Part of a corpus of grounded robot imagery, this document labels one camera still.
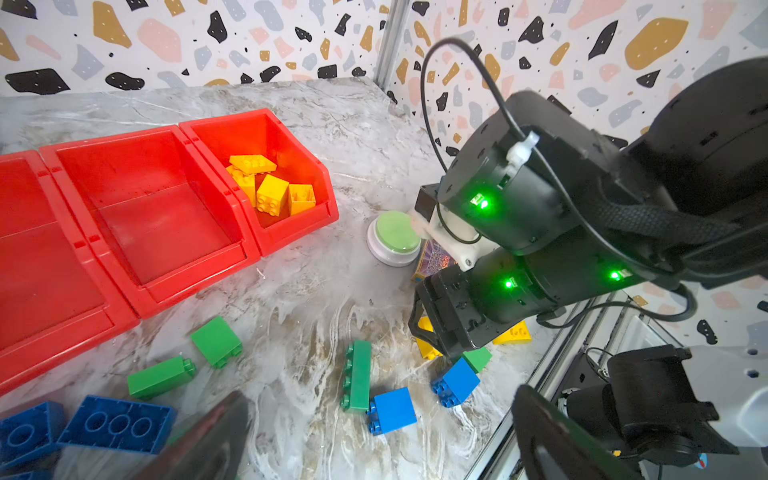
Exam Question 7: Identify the yellow lego pile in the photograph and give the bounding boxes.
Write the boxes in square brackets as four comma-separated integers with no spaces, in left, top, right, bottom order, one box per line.
[226,154,317,218]

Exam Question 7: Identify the right red bin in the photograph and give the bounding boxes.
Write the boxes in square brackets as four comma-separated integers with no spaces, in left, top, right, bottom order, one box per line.
[179,109,339,257]

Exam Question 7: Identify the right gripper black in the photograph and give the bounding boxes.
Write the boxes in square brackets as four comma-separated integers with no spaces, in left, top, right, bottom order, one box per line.
[408,266,528,359]

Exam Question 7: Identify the small colourful card box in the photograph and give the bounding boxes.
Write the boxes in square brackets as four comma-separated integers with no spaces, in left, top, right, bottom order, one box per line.
[411,239,456,282]

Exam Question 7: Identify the blue small lego brick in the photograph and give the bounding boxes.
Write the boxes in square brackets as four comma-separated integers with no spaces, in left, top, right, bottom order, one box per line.
[367,387,417,436]

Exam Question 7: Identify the green slanted lego brick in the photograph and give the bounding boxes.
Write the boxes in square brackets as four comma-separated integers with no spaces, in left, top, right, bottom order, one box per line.
[340,340,372,412]

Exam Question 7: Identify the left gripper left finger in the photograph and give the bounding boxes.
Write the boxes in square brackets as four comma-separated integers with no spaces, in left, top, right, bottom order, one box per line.
[133,390,251,480]

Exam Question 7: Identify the green tall lego brick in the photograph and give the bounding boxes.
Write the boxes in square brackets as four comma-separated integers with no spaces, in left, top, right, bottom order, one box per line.
[127,356,197,400]

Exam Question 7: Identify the left red bin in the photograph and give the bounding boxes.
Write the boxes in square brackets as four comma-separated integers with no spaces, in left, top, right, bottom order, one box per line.
[1,151,139,394]

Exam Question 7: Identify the middle red bin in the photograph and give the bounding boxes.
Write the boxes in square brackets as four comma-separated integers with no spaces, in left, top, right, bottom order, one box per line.
[39,126,261,319]

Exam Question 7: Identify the red bin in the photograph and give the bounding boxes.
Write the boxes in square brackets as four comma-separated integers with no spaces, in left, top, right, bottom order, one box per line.
[39,126,261,319]
[179,109,339,257]
[1,151,139,394]

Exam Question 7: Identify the blue long lego brick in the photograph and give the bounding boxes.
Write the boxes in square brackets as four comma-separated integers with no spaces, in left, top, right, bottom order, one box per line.
[1,401,67,471]

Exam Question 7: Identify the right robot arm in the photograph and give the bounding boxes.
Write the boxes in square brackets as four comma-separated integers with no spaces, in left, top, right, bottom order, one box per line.
[409,58,767,479]

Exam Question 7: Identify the green small lego brick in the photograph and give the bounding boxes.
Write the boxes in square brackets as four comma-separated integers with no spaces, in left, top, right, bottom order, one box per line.
[190,317,243,369]

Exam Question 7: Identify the blue lego brick right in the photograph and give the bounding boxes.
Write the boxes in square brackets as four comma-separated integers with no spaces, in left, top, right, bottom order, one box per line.
[431,358,480,408]

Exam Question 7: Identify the green push button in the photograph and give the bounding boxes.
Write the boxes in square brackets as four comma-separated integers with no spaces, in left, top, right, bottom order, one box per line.
[366,211,422,267]

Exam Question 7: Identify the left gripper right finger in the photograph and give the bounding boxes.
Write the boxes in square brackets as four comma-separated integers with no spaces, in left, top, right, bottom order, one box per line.
[512,384,642,480]

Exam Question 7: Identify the green small lego right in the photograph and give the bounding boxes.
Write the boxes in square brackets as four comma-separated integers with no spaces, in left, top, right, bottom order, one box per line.
[462,347,492,375]

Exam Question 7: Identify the blue flat lego plate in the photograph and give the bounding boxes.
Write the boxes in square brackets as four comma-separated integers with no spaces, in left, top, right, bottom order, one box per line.
[57,395,177,455]

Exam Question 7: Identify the yellow long lego brick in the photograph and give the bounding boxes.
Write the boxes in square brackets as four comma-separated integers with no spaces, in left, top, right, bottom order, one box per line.
[416,315,442,361]

